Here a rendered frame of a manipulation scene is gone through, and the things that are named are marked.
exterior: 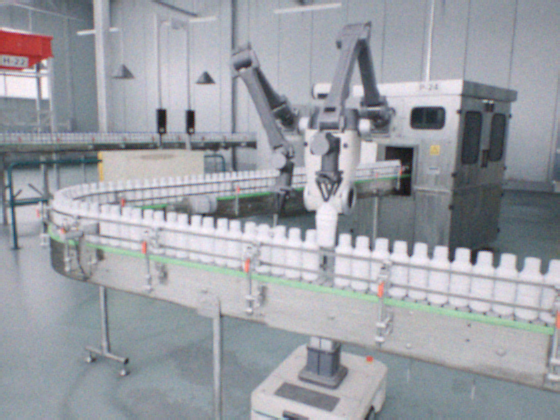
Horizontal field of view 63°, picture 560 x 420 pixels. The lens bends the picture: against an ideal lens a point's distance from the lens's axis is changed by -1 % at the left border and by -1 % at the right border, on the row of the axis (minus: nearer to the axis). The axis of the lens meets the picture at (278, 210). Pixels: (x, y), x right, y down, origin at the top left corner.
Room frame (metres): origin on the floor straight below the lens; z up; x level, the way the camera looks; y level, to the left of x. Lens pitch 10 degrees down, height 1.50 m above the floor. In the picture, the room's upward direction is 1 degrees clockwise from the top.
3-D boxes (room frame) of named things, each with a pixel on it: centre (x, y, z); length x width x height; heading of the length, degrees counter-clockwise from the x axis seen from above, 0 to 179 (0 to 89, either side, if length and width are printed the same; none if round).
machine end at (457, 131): (5.66, -1.86, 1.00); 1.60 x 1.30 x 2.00; 135
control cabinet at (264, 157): (7.95, -0.05, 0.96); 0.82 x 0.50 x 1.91; 135
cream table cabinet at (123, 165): (5.76, 1.57, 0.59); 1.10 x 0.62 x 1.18; 135
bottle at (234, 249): (1.63, 0.16, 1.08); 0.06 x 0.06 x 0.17
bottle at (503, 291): (1.23, -0.64, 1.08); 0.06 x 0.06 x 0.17
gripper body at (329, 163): (1.47, -0.16, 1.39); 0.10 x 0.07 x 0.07; 153
